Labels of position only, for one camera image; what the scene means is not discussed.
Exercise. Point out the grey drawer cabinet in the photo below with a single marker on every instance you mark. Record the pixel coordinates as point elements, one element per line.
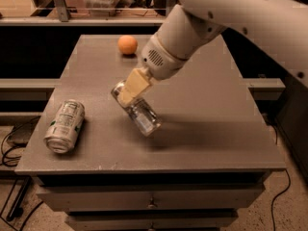
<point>210,157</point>

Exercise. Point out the silver redbull can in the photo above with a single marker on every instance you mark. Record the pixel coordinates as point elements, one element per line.
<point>143,116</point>

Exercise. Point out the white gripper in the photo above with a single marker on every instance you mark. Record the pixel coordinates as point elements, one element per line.
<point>159,62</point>

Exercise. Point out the metal shelf rail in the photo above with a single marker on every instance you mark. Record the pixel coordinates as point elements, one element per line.
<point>75,13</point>

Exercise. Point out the white green 7up can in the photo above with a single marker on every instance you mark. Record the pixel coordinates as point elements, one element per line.
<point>64,129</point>

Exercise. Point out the orange fruit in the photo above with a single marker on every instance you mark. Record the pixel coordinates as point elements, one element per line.
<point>127,45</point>

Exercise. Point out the round drawer knob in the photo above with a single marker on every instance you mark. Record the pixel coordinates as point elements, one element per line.
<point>152,205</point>

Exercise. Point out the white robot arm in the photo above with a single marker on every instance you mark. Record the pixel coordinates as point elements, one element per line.
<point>278,27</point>

